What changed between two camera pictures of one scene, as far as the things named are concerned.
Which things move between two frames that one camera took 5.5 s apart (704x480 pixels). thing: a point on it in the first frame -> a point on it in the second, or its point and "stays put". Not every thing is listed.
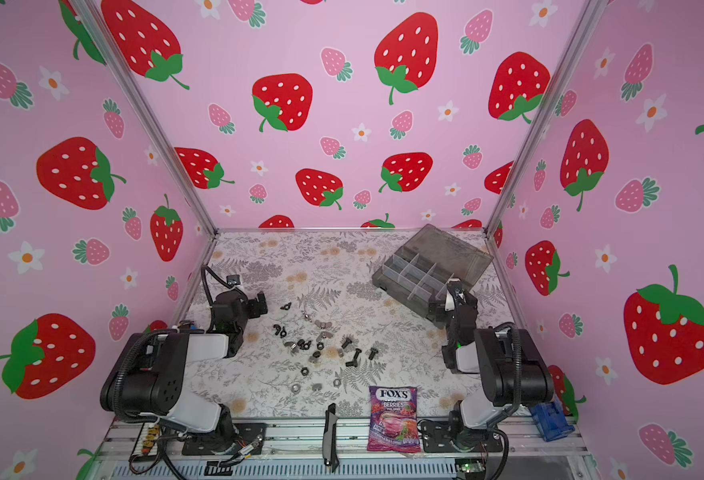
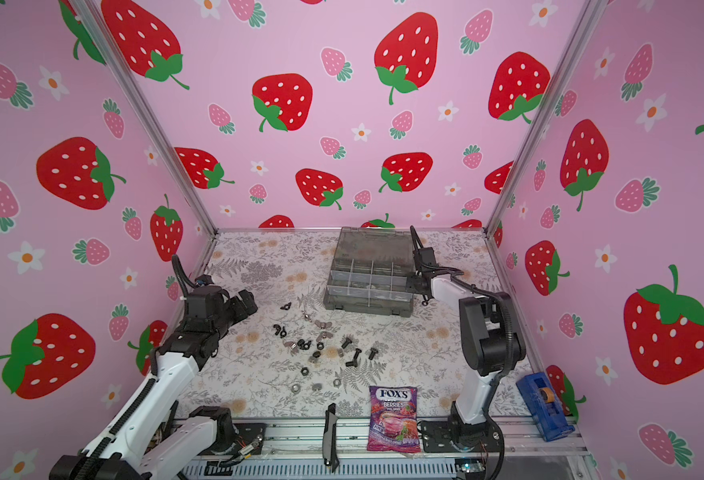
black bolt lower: (354, 362) stays put
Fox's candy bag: (393, 424) stays put
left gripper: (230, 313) -> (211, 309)
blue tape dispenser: (550, 421) stays put
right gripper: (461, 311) -> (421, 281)
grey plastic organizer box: (419, 272) -> (370, 271)
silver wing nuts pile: (322, 325) stays put
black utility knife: (329, 437) stays put
